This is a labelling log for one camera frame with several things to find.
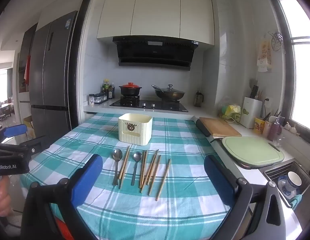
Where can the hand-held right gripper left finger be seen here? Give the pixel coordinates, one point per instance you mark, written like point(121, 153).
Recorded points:
point(87, 177)

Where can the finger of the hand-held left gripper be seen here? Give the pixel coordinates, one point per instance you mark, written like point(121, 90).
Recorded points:
point(34, 144)
point(14, 130)

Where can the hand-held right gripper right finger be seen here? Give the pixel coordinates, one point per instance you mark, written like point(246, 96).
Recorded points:
point(218, 180)

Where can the metal spoon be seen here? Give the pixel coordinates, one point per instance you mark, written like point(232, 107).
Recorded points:
point(137, 156)
point(117, 155)

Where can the bunch of wooden chopsticks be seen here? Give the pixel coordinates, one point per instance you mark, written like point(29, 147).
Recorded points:
point(124, 164)

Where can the cream ribbed utensil holder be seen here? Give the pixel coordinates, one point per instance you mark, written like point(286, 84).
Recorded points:
point(135, 136)

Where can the person's left hand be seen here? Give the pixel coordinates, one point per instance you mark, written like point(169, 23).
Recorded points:
point(3, 200)

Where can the cardboard box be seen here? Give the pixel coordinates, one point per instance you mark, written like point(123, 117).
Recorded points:
point(29, 126)

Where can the green cutting board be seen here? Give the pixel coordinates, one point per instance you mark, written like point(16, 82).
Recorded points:
point(252, 152)

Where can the wooden cutting board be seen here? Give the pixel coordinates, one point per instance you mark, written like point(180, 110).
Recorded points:
point(220, 127)

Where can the steel sink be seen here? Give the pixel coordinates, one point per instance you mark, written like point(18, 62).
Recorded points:
point(272, 173)

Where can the teal white checked tablecloth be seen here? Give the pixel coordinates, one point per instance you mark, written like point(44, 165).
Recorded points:
point(170, 215)

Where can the grey refrigerator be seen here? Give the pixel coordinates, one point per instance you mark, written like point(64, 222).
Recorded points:
point(49, 80)

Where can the red hanging cloth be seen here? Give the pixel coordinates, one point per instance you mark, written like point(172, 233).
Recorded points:
point(26, 68)

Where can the blue white bowl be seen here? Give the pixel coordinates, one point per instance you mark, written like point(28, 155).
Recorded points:
point(285, 188)

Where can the pink cup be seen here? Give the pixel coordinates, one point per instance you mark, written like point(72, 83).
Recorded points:
point(267, 128)

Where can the white spice jar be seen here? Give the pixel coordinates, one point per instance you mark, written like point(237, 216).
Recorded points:
point(91, 100)

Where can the drinking glass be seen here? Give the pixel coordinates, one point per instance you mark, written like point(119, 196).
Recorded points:
point(278, 140)

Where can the white knife block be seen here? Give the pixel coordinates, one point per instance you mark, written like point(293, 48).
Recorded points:
point(251, 113)

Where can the purple soap bottle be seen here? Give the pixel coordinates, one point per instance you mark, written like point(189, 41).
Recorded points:
point(274, 131)

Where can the white cup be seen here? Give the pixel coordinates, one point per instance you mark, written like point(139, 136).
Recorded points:
point(295, 178)

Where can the clear seasoning container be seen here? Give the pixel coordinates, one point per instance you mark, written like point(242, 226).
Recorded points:
point(98, 98)

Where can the teal rag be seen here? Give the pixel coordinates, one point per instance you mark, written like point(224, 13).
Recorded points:
point(297, 200)

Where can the dark glass press jug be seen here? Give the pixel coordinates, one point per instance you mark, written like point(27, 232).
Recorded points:
point(198, 99)

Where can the garlic bulb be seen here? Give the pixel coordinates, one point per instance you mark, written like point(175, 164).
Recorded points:
point(293, 129)
point(287, 125)

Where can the dark sauce bottle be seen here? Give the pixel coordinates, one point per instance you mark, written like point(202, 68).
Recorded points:
point(111, 92)

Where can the yellow cap sauce bottle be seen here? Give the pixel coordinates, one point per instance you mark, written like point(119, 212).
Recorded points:
point(105, 86)

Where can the black gas hob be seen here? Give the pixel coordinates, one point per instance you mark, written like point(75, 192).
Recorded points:
point(150, 105)

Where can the black clay pot red lid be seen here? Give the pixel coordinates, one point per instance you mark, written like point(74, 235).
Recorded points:
point(130, 90)

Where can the wok with glass lid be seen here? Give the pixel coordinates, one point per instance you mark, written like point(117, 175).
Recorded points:
point(170, 94)

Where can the hanging printed paper bag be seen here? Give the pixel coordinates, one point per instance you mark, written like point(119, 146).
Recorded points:
point(264, 55)

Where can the black range hood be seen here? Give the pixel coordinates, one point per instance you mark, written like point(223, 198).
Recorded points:
point(155, 52)

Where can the window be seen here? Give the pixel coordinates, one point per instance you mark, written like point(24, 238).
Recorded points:
point(301, 55)

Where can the white wall cabinet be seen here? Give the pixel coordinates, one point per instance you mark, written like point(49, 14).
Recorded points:
point(155, 12)

